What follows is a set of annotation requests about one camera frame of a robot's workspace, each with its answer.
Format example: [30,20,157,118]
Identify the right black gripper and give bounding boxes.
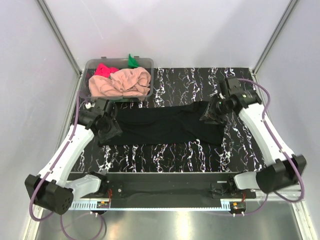
[200,94,234,125]

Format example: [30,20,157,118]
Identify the black t shirt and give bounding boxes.
[99,101,225,146]

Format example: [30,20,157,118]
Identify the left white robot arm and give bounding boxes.
[24,98,122,221]

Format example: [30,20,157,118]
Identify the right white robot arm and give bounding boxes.
[201,76,307,199]

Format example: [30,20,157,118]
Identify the red t shirt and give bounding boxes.
[94,63,119,78]

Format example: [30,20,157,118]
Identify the pink t shirt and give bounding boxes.
[88,67,151,97]

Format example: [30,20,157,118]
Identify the black marble pattern mat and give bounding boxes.
[72,67,265,173]

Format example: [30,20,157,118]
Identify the clear plastic bin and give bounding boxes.
[80,57,154,101]

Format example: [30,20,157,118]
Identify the green t shirt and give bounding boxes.
[127,54,140,69]

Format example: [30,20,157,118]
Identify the white slotted cable duct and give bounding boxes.
[69,200,111,211]

